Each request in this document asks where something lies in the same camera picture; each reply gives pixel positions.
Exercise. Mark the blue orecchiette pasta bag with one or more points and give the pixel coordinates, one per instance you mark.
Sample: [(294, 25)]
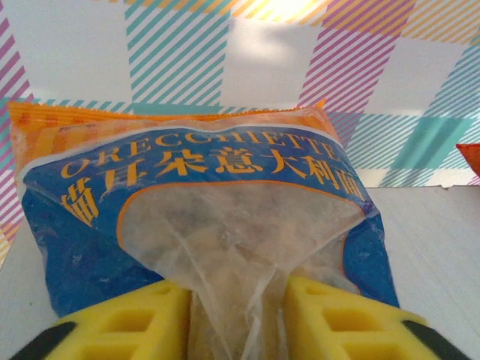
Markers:
[(225, 225)]

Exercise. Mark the grey two-tier metal shelf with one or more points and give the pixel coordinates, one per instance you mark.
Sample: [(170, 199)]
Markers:
[(431, 262)]

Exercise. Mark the red macaroni bag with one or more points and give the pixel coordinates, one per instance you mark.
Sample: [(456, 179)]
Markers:
[(470, 165)]

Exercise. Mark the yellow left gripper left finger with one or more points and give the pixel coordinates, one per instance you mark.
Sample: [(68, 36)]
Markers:
[(93, 337)]

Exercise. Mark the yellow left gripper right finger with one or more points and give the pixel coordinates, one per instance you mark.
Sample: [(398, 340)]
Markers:
[(307, 318)]

